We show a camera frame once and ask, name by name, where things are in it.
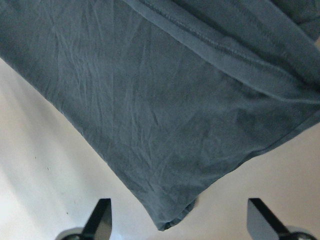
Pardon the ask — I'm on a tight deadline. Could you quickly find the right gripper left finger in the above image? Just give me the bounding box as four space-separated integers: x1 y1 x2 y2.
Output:
81 198 112 240

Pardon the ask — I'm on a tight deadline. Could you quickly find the black graphic t-shirt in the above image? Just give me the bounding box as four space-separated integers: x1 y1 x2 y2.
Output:
0 0 320 231

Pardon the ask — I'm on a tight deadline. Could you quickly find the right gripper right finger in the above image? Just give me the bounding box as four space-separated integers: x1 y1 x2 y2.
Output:
246 198 290 240

